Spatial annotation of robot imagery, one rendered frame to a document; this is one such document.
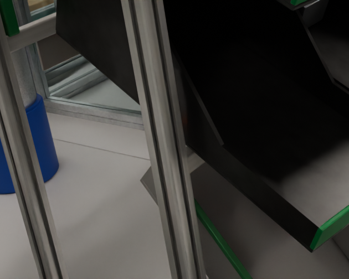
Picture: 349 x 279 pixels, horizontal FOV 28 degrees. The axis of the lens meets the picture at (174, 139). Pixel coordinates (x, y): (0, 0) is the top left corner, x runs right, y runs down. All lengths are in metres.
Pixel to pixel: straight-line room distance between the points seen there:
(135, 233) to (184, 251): 0.62
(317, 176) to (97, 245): 0.66
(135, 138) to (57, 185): 0.22
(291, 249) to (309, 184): 0.12
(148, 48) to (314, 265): 0.26
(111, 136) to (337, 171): 1.01
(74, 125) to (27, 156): 0.97
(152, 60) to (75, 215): 0.79
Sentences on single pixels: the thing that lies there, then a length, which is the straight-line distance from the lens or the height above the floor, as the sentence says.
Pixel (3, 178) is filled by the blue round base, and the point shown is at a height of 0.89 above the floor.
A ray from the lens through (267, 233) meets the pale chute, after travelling 0.60.
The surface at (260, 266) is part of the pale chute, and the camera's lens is 0.59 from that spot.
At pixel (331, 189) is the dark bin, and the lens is 0.50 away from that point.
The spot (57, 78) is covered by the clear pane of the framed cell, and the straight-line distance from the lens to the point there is 1.64.
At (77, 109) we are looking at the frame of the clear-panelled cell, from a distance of 1.61.
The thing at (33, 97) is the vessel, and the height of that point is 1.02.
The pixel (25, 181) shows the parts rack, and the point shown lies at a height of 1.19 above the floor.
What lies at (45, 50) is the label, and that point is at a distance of 0.63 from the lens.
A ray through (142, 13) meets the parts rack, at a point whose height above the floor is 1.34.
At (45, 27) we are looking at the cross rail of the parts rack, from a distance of 0.61.
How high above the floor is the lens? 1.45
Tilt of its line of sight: 25 degrees down
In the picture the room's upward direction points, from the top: 9 degrees counter-clockwise
